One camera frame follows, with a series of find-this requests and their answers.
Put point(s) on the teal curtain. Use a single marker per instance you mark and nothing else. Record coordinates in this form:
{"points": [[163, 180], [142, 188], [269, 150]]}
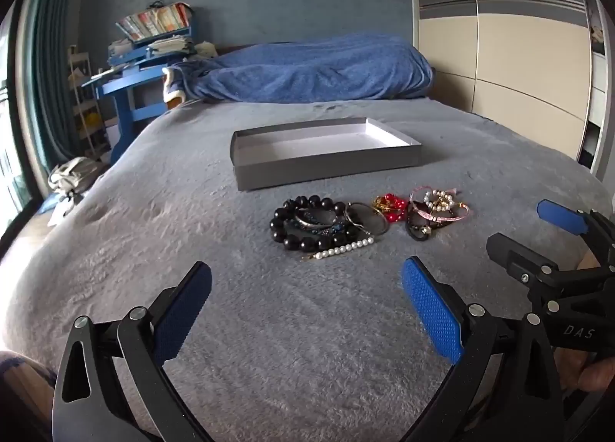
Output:
{"points": [[48, 62]]}

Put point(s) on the yellow toy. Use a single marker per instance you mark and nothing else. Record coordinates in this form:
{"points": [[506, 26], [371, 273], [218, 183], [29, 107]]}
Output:
{"points": [[92, 122]]}

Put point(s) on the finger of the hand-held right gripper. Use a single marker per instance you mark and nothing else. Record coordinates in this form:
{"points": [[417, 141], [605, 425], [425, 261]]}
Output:
{"points": [[509, 254], [562, 218]]}

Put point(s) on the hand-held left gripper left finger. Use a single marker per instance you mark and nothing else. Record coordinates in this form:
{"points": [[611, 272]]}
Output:
{"points": [[185, 312]]}

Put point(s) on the beige wardrobe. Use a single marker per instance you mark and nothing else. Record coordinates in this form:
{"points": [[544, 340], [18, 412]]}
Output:
{"points": [[519, 62]]}

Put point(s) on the white door frame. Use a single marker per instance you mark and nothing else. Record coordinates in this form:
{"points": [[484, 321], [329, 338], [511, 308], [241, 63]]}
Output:
{"points": [[600, 100]]}

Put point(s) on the thin silver bangle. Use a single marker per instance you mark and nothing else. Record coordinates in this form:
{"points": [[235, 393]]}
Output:
{"points": [[379, 225]]}

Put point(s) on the person's patterned clothing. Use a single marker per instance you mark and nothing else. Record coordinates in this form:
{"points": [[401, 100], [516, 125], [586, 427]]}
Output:
{"points": [[19, 389]]}

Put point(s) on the white shelf rack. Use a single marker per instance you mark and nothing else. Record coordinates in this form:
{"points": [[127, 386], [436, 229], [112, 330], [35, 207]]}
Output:
{"points": [[79, 86]]}

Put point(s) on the white orange-trimmed cloth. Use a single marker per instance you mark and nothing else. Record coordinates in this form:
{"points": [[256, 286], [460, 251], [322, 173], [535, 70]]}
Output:
{"points": [[170, 93]]}

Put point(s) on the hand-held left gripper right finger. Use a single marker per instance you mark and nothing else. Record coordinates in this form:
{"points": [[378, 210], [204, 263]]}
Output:
{"points": [[432, 312]]}

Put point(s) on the blue desk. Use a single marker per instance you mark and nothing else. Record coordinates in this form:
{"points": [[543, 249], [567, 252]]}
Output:
{"points": [[125, 96]]}

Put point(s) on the grey cardboard box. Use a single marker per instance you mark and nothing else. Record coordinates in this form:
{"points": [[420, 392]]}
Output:
{"points": [[307, 168]]}

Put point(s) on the grey bed cover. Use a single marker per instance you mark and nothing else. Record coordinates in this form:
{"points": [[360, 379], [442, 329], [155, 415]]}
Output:
{"points": [[192, 211]]}

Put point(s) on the person's right hand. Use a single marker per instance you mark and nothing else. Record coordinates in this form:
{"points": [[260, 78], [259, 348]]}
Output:
{"points": [[596, 374]]}

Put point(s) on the stack of books and papers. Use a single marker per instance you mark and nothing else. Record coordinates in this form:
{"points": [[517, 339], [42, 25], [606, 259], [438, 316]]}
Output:
{"points": [[153, 21]]}

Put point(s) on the blue blanket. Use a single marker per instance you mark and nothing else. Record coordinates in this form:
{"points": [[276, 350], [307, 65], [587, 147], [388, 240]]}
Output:
{"points": [[312, 69]]}

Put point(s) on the grey cloth bag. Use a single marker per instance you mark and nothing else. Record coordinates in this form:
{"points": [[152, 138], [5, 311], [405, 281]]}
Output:
{"points": [[72, 175]]}

